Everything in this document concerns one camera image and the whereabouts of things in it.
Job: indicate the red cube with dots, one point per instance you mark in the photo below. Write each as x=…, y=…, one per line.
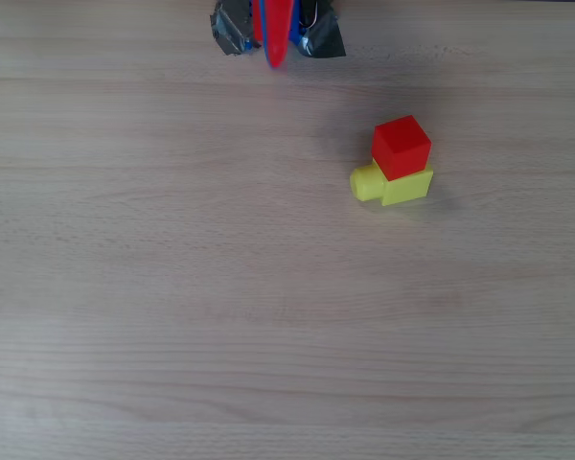
x=401, y=146

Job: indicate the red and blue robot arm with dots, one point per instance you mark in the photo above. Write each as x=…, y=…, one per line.
x=295, y=36

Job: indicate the yellow block with round peg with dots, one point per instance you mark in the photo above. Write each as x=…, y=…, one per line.
x=405, y=189

